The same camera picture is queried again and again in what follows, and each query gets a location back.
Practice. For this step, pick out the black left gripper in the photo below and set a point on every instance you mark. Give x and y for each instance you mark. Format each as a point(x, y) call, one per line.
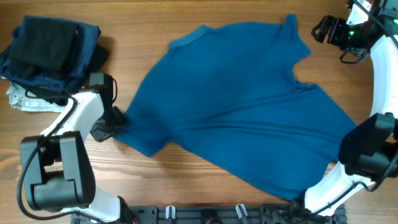
point(99, 133)

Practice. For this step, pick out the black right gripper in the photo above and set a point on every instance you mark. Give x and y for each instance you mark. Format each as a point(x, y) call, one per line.
point(337, 25)

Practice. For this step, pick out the blue polo shirt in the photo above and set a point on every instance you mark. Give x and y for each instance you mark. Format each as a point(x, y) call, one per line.
point(229, 95)

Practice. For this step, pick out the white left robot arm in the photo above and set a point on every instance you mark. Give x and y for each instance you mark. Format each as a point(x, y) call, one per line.
point(57, 176)

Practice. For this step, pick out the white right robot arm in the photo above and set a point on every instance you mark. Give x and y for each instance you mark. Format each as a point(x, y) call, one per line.
point(366, 158)

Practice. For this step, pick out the dark folded garment below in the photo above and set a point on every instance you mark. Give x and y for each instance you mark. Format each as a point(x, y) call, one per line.
point(59, 97)

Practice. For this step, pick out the blue folded denim garment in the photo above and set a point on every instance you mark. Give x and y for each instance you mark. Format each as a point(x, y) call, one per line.
point(82, 52)

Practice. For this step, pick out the light washed denim garment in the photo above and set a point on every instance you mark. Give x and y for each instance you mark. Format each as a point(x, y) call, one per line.
point(18, 100)

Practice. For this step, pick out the black folded garment on top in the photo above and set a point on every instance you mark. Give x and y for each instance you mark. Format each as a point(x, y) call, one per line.
point(44, 44)

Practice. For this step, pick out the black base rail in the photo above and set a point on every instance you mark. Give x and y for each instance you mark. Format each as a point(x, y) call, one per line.
point(239, 214)

